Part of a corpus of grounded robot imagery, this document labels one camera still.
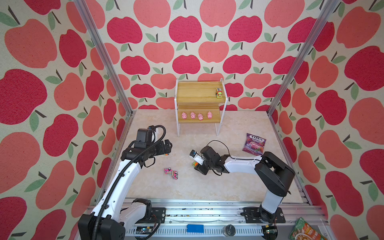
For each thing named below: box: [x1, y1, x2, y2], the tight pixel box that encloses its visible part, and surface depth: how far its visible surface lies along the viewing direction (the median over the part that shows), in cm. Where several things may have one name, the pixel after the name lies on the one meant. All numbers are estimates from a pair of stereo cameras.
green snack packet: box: [289, 217, 328, 240], surface depth 70 cm
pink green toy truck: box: [172, 170, 179, 180], surface depth 88 cm
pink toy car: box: [164, 167, 173, 175], surface depth 90 cm
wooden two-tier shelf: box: [174, 78, 228, 137], surface depth 92 cm
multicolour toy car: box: [215, 88, 223, 99], surface depth 84 cm
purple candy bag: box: [242, 133, 267, 156], surface depth 100 cm
